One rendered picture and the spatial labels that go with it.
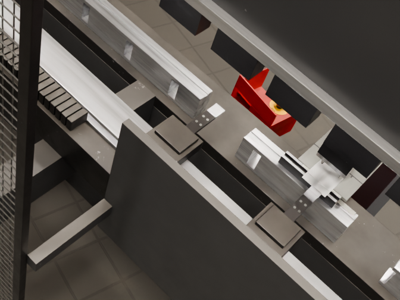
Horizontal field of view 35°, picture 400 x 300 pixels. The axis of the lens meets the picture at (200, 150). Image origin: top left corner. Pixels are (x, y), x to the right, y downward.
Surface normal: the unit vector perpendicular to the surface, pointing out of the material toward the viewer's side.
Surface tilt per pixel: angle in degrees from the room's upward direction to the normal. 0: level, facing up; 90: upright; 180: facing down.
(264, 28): 90
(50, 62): 0
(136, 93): 0
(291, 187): 90
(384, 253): 0
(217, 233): 90
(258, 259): 90
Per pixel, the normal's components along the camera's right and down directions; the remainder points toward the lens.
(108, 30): -0.65, 0.50
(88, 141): 0.24, -0.58
